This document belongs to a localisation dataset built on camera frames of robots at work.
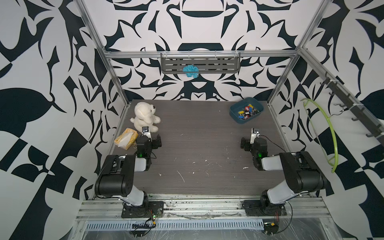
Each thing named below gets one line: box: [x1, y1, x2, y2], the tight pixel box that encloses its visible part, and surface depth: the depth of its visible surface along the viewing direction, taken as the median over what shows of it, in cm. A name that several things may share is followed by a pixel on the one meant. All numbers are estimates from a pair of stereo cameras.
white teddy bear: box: [130, 101, 161, 133], surface depth 93 cm
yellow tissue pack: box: [113, 128, 139, 151], surface depth 96 cm
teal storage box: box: [229, 97, 264, 125], surface depth 117 cm
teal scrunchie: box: [182, 64, 200, 78], surface depth 93 cm
